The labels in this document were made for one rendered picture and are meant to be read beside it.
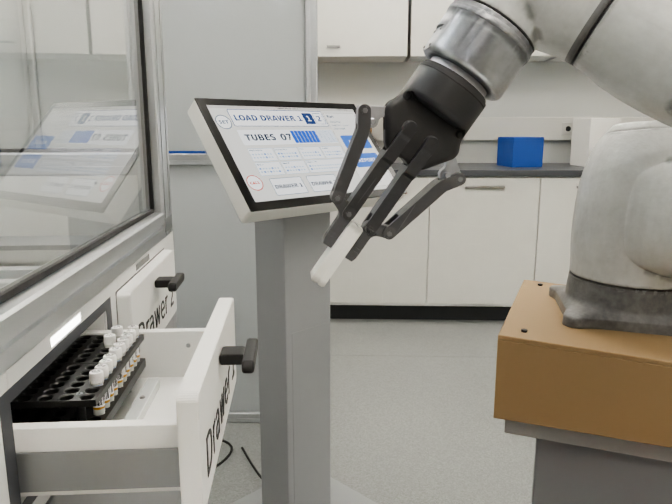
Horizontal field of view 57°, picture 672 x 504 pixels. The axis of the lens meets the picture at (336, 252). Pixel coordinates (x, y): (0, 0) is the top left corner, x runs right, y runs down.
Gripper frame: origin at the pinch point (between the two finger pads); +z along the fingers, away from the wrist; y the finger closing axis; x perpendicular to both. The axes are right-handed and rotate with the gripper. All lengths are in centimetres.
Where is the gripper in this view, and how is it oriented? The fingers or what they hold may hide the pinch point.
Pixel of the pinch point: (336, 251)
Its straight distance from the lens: 61.9
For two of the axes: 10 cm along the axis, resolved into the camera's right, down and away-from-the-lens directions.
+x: 0.8, 2.2, -9.7
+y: -8.2, -5.4, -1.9
